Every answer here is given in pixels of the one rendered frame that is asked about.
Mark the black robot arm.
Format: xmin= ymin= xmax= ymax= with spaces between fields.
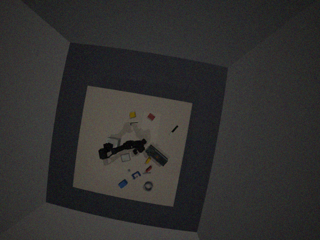
xmin=98 ymin=140 xmax=144 ymax=160

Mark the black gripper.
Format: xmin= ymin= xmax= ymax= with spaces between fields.
xmin=133 ymin=138 xmax=147 ymax=155

